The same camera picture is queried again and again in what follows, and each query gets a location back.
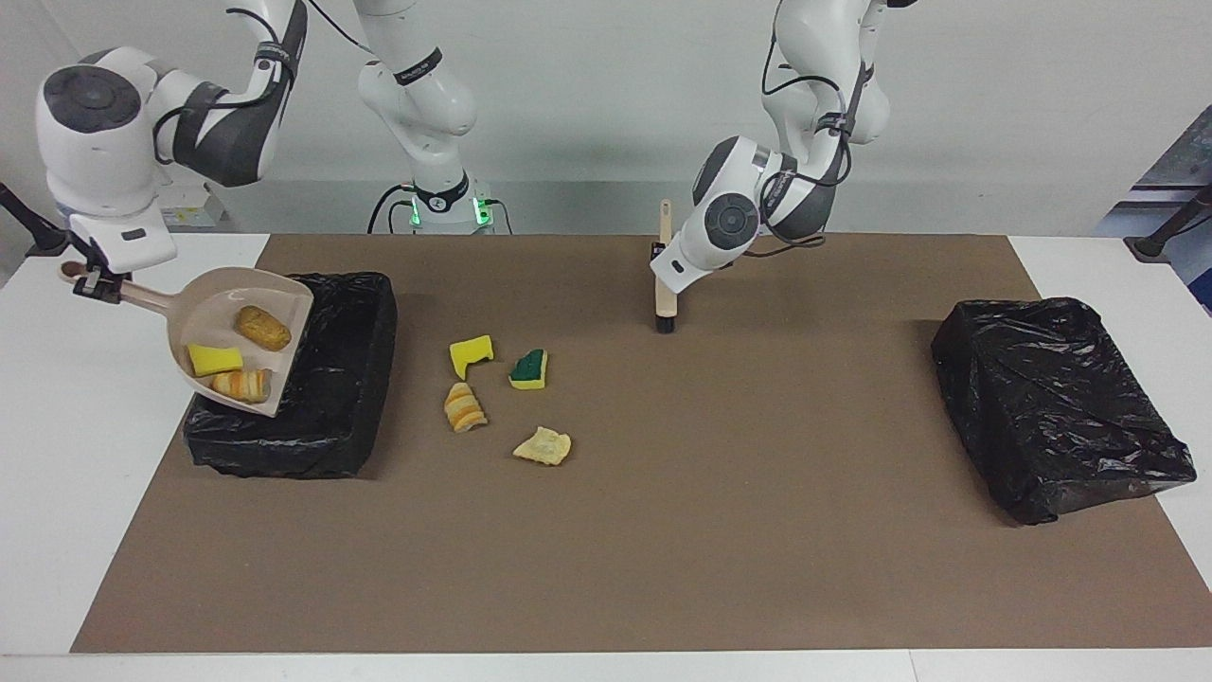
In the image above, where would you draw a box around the beige hand brush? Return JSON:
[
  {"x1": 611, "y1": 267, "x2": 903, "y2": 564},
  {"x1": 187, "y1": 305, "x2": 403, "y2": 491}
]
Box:
[{"x1": 651, "y1": 199, "x2": 679, "y2": 335}]

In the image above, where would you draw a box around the beige plastic dustpan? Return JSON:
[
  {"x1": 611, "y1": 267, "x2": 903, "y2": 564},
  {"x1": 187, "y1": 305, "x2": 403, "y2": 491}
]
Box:
[{"x1": 60, "y1": 261, "x2": 315, "y2": 419}]

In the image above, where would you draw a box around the brown potato-shaped bun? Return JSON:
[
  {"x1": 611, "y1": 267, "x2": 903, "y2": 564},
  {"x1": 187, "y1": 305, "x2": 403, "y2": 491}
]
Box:
[{"x1": 234, "y1": 304, "x2": 293, "y2": 352}]

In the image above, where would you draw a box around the orange striped bread piece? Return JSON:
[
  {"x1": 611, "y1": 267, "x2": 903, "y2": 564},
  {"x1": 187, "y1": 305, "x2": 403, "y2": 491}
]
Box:
[
  {"x1": 444, "y1": 382, "x2": 489, "y2": 434},
  {"x1": 210, "y1": 368, "x2": 273, "y2": 404}
]

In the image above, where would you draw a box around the black bag-lined bin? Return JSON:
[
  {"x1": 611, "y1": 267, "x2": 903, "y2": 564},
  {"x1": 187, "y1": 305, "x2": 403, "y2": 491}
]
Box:
[
  {"x1": 931, "y1": 297, "x2": 1198, "y2": 526},
  {"x1": 183, "y1": 272, "x2": 399, "y2": 479}
]

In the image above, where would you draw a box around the black clamp stand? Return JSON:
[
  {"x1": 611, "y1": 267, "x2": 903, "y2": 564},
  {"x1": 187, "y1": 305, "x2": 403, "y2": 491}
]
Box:
[
  {"x1": 1124, "y1": 185, "x2": 1212, "y2": 261},
  {"x1": 0, "y1": 182, "x2": 77, "y2": 258}
]

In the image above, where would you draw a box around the notched yellow sponge piece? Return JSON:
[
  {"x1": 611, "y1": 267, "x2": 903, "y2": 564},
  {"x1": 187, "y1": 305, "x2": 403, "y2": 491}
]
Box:
[{"x1": 449, "y1": 336, "x2": 495, "y2": 381}]

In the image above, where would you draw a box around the pale flat bread piece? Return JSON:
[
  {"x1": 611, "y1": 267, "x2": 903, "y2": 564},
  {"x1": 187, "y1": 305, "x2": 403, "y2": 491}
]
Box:
[{"x1": 512, "y1": 426, "x2": 573, "y2": 466}]

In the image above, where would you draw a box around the brown table mat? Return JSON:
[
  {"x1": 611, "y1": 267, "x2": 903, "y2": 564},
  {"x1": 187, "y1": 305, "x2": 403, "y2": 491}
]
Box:
[{"x1": 71, "y1": 234, "x2": 1212, "y2": 655}]

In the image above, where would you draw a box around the dark grey slanted panel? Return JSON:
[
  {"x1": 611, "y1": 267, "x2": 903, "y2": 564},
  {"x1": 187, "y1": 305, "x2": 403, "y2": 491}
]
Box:
[{"x1": 1132, "y1": 104, "x2": 1212, "y2": 190}]

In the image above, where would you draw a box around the white wall socket box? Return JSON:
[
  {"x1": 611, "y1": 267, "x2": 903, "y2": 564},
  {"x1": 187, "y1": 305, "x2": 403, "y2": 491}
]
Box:
[{"x1": 159, "y1": 183, "x2": 228, "y2": 228}]

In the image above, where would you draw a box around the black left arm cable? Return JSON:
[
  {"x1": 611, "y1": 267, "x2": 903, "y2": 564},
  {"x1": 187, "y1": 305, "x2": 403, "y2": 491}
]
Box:
[{"x1": 743, "y1": 0, "x2": 877, "y2": 259}]

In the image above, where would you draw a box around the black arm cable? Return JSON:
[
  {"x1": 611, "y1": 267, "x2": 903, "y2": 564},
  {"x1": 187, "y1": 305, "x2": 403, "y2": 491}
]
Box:
[
  {"x1": 743, "y1": 0, "x2": 877, "y2": 259},
  {"x1": 151, "y1": 0, "x2": 380, "y2": 162}
]

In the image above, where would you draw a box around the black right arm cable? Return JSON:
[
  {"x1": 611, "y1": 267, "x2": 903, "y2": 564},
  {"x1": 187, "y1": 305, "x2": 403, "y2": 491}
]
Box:
[{"x1": 151, "y1": 0, "x2": 380, "y2": 162}]

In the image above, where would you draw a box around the black right base cable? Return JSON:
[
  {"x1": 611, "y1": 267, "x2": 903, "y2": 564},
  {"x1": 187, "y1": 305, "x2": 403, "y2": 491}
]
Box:
[{"x1": 367, "y1": 185, "x2": 418, "y2": 235}]

